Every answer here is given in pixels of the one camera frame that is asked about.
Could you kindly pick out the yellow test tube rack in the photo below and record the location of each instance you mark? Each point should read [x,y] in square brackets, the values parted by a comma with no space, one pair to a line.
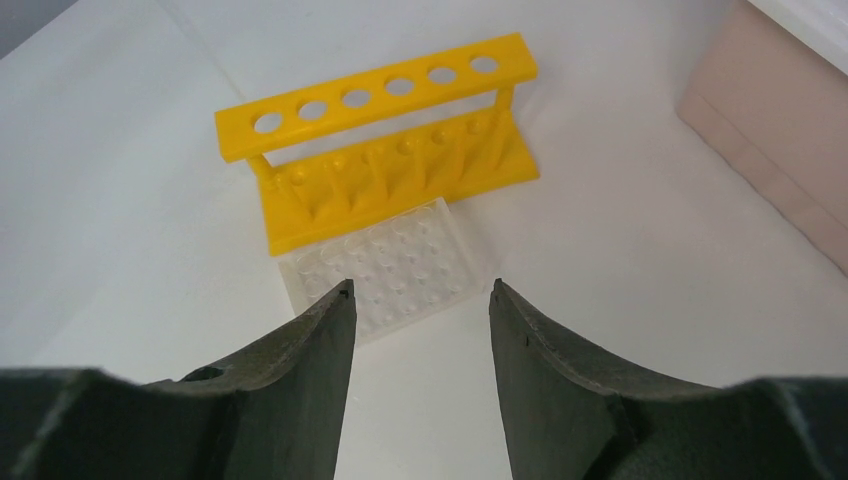
[326,195]

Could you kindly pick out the pink plastic bin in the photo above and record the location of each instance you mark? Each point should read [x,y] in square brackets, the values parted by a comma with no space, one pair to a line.
[776,111]

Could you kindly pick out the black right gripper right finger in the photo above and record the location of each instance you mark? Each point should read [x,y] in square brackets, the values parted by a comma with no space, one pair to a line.
[571,409]

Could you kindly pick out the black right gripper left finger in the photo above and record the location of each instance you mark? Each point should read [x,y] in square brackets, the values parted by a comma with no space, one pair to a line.
[273,409]

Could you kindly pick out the white plastic bin lid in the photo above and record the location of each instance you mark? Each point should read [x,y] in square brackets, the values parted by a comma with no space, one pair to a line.
[819,24]

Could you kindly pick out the clear well plate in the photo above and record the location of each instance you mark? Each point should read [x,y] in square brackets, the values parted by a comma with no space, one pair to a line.
[404,269]

